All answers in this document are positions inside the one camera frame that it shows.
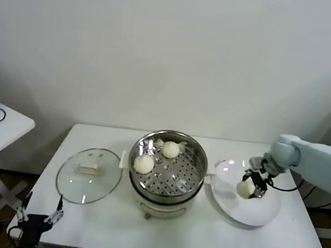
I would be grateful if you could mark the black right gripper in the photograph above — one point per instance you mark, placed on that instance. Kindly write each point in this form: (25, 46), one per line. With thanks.
(270, 170)

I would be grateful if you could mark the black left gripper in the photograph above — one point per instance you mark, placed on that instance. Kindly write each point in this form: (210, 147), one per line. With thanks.
(33, 222)

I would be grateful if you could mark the white steamed baozi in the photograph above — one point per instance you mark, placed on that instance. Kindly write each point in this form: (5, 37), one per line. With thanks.
(244, 189)
(170, 150)
(143, 164)

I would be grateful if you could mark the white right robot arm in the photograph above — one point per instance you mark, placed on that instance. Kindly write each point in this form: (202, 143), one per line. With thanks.
(321, 167)

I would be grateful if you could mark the stainless steel steamer basket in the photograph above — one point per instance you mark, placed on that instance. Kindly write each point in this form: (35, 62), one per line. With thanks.
(177, 178)

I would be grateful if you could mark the white round plate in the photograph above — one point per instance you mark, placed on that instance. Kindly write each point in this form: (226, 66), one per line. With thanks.
(248, 212)

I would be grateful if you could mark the round glass pot lid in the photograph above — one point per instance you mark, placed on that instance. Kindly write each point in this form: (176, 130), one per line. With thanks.
(93, 187)

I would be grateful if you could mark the white side table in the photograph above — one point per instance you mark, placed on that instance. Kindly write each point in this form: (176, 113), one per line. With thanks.
(8, 125)

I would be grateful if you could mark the cream electric cooking pot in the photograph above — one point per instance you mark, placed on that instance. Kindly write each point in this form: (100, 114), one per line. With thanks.
(159, 210)

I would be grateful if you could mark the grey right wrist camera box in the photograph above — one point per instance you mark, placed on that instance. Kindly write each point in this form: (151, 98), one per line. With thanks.
(255, 163)

